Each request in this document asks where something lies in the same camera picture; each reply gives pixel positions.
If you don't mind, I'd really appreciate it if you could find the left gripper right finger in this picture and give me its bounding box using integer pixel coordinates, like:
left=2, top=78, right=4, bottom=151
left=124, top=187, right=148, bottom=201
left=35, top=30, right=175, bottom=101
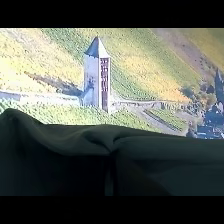
left=112, top=158, right=172, bottom=197

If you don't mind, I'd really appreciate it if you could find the dark green garment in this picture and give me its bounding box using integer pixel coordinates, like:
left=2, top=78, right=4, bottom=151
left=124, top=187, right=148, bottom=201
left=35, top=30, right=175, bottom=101
left=0, top=108, right=224, bottom=197

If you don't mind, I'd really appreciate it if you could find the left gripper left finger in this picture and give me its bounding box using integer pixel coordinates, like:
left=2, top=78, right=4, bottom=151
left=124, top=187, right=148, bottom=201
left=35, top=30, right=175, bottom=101
left=64, top=158, right=108, bottom=197

